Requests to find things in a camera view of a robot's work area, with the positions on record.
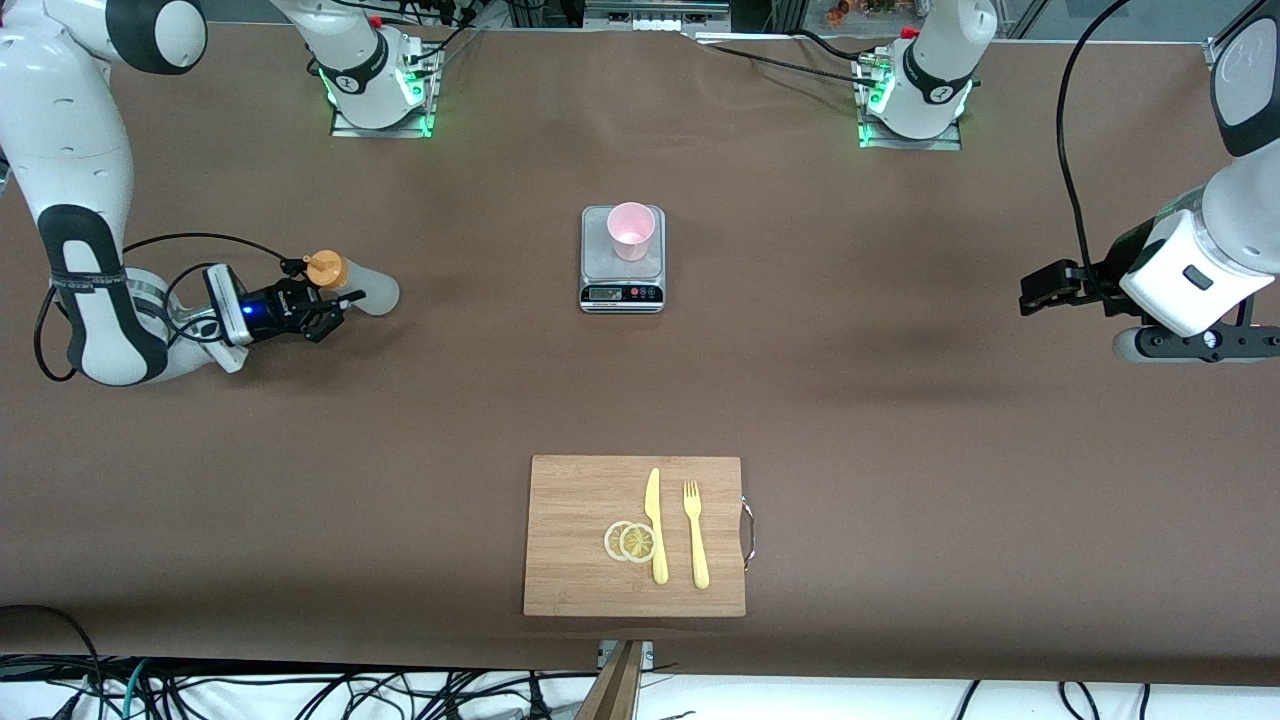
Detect wooden beam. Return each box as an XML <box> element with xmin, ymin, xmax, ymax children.
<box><xmin>575</xmin><ymin>640</ymin><xmax>646</xmax><ymax>720</ymax></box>

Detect teal floor cable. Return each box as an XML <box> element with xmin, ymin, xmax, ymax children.
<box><xmin>120</xmin><ymin>658</ymin><xmax>153</xmax><ymax>720</ymax></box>

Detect sauce bottle with orange cap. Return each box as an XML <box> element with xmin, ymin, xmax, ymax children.
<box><xmin>303</xmin><ymin>250</ymin><xmax>401</xmax><ymax>317</ymax></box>

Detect brown table cover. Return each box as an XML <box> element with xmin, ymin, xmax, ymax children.
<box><xmin>0</xmin><ymin>20</ymin><xmax>1280</xmax><ymax>686</ymax></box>

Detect wooden cutting board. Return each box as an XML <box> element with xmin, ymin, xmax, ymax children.
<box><xmin>523</xmin><ymin>455</ymin><xmax>748</xmax><ymax>618</ymax></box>

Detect yellow plastic fork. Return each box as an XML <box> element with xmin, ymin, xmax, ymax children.
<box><xmin>683</xmin><ymin>480</ymin><xmax>711</xmax><ymax>590</ymax></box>

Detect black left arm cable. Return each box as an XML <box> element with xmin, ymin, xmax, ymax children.
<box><xmin>1057</xmin><ymin>0</ymin><xmax>1131</xmax><ymax>266</ymax></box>

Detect black right base cable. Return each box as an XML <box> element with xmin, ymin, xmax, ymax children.
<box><xmin>400</xmin><ymin>0</ymin><xmax>481</xmax><ymax>71</ymax></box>

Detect black left camera mount bracket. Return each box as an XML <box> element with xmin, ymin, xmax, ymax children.
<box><xmin>1135</xmin><ymin>295</ymin><xmax>1280</xmax><ymax>359</ymax></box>

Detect white power strip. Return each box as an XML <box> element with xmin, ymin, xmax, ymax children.
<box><xmin>585</xmin><ymin>0</ymin><xmax>731</xmax><ymax>33</ymax></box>

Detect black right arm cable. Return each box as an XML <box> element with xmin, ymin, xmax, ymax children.
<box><xmin>33</xmin><ymin>232</ymin><xmax>306</xmax><ymax>383</ymax></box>

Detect tangled black floor cables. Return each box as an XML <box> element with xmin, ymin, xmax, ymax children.
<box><xmin>150</xmin><ymin>668</ymin><xmax>561</xmax><ymax>720</ymax></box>

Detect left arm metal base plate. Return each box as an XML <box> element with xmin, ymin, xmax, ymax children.
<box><xmin>858</xmin><ymin>50</ymin><xmax>963</xmax><ymax>151</ymax></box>

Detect yellow plastic knife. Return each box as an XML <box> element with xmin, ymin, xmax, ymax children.
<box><xmin>644</xmin><ymin>467</ymin><xmax>670</xmax><ymax>586</ymax></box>

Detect black looped floor cable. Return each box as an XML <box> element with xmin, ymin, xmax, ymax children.
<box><xmin>0</xmin><ymin>604</ymin><xmax>106</xmax><ymax>720</ymax></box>

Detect black cable across table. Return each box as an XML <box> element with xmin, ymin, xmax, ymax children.
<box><xmin>712</xmin><ymin>44</ymin><xmax>881</xmax><ymax>89</ymax></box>
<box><xmin>795</xmin><ymin>28</ymin><xmax>881</xmax><ymax>66</ymax></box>

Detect silver digital kitchen scale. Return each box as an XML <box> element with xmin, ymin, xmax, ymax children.
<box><xmin>579</xmin><ymin>205</ymin><xmax>667</xmax><ymax>315</ymax></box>

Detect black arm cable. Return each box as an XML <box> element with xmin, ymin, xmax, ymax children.
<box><xmin>1057</xmin><ymin>0</ymin><xmax>1131</xmax><ymax>266</ymax></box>
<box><xmin>33</xmin><ymin>232</ymin><xmax>306</xmax><ymax>383</ymax></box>

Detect small metal bracket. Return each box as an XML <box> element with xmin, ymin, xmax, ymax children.
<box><xmin>597</xmin><ymin>640</ymin><xmax>656</xmax><ymax>673</ymax></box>

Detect pink plastic cup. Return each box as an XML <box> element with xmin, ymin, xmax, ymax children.
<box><xmin>607</xmin><ymin>202</ymin><xmax>657</xmax><ymax>263</ymax></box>

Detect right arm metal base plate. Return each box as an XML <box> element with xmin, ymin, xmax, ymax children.
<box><xmin>330</xmin><ymin>45</ymin><xmax>443</xmax><ymax>139</ymax></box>

